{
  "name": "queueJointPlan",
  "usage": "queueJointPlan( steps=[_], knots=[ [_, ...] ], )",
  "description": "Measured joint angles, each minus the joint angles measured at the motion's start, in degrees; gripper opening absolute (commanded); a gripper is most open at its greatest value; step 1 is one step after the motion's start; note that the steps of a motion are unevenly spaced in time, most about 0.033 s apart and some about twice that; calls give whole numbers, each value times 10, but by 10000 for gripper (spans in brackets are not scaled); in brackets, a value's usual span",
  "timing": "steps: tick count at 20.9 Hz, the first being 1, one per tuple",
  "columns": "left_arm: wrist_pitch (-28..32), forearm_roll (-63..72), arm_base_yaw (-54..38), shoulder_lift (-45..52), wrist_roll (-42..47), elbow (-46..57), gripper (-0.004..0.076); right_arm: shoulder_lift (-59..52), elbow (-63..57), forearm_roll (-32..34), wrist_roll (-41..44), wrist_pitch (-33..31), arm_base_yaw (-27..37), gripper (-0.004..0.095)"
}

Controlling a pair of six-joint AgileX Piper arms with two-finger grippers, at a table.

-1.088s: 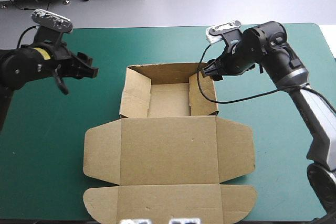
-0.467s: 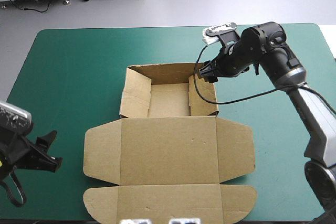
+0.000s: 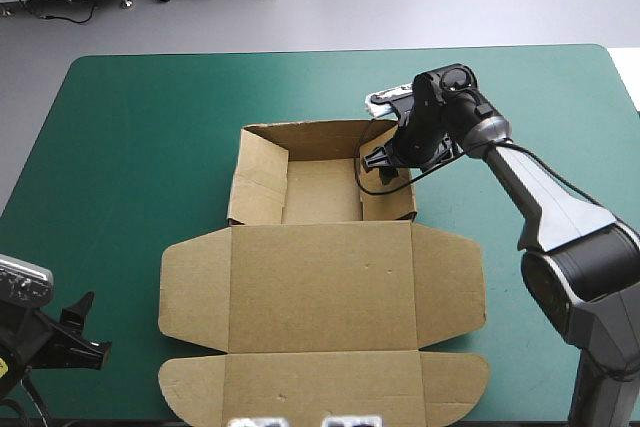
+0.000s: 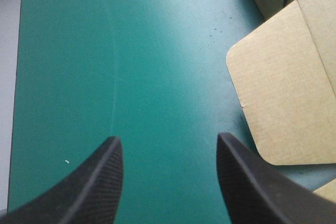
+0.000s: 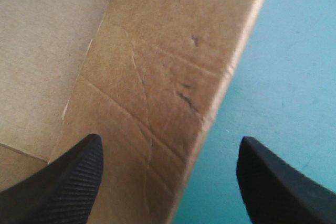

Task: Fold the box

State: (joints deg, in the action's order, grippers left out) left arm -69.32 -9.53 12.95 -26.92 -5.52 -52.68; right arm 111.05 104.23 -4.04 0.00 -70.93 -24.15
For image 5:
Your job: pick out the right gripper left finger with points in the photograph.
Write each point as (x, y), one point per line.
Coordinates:
(65, 187)

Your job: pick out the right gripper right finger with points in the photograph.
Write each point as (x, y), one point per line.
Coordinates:
(273, 190)

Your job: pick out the brown cardboard box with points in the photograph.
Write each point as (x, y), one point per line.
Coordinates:
(147, 77)

